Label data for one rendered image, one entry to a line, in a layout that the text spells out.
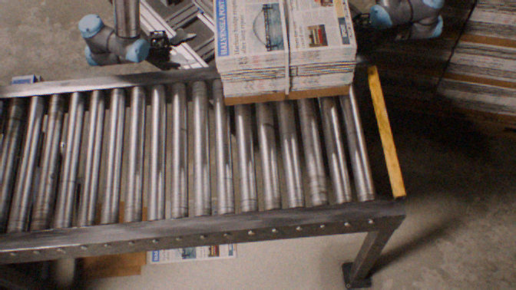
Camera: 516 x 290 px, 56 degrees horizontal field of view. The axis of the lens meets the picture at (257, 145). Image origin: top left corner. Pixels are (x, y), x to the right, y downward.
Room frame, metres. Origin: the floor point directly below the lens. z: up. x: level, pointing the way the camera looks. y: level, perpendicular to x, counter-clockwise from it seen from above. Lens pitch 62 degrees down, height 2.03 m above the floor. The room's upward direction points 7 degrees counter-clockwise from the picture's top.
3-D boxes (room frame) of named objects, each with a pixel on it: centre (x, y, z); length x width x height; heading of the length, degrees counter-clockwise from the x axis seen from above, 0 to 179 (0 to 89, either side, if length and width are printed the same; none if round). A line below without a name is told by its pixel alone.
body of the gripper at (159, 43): (1.06, 0.31, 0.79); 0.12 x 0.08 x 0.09; 89
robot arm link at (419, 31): (1.01, -0.58, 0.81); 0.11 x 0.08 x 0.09; 88
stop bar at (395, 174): (0.65, -0.37, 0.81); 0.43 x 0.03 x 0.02; 178
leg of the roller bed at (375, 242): (0.41, -0.34, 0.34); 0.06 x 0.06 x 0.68; 88
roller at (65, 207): (0.69, 0.56, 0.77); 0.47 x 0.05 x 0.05; 178
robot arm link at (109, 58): (1.06, 0.47, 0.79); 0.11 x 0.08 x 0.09; 89
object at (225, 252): (0.69, 0.33, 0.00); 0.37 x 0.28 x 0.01; 88
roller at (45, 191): (0.70, 0.62, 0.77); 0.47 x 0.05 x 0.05; 178
